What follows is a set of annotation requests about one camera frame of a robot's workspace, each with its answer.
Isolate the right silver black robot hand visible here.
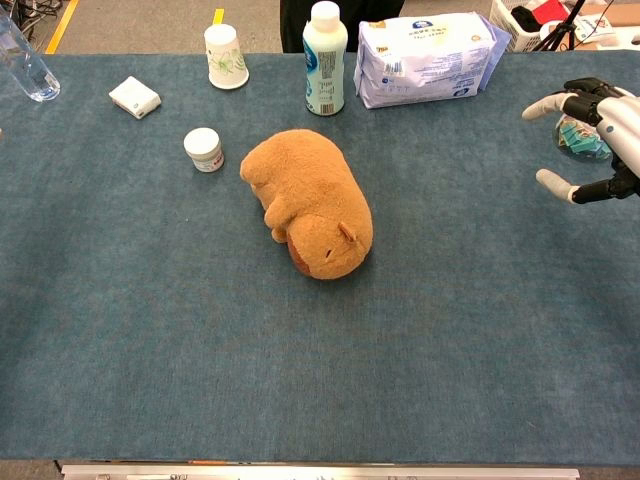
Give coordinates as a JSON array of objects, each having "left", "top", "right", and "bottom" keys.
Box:
[{"left": 521, "top": 76, "right": 640, "bottom": 206}]

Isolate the brown plush toy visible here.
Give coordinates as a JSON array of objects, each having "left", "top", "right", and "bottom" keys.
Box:
[{"left": 239, "top": 128, "right": 374, "bottom": 281}]

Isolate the clear container with teal items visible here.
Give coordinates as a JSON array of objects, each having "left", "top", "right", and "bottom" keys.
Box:
[{"left": 551, "top": 113, "right": 614, "bottom": 162}]

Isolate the black tripod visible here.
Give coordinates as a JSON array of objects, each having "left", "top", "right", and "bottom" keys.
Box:
[{"left": 537, "top": 0, "right": 587, "bottom": 52}]

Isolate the white plastic laundry basket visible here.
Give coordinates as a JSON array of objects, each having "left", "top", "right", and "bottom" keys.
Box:
[{"left": 487, "top": 0, "right": 576, "bottom": 54}]

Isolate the large white blue tissue package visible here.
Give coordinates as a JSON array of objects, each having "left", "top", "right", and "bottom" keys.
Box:
[{"left": 352, "top": 11, "right": 513, "bottom": 110}]

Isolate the black object behind table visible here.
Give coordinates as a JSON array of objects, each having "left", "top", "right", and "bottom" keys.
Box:
[{"left": 279, "top": 0, "right": 406, "bottom": 54}]

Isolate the pale green lotion bottle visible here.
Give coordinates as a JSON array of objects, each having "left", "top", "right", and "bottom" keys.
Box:
[{"left": 302, "top": 0, "right": 349, "bottom": 117}]

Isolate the blue felt table mat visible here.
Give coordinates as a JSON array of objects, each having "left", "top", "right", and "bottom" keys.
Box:
[{"left": 0, "top": 51, "right": 640, "bottom": 469}]

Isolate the white paper cup green print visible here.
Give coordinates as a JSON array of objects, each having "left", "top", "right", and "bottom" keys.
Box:
[{"left": 203, "top": 23, "right": 250, "bottom": 91}]

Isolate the small white cream jar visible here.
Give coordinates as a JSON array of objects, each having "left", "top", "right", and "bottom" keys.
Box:
[{"left": 182, "top": 127, "right": 226, "bottom": 174}]

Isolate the small white tissue pack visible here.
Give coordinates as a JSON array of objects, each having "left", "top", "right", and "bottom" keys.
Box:
[{"left": 108, "top": 75, "right": 163, "bottom": 120}]

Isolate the clear plastic water bottle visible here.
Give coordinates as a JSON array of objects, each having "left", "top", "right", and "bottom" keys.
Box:
[{"left": 0, "top": 5, "right": 62, "bottom": 104}]

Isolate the aluminium table edge rail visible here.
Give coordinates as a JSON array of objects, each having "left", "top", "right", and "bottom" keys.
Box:
[{"left": 60, "top": 463, "right": 581, "bottom": 480}]

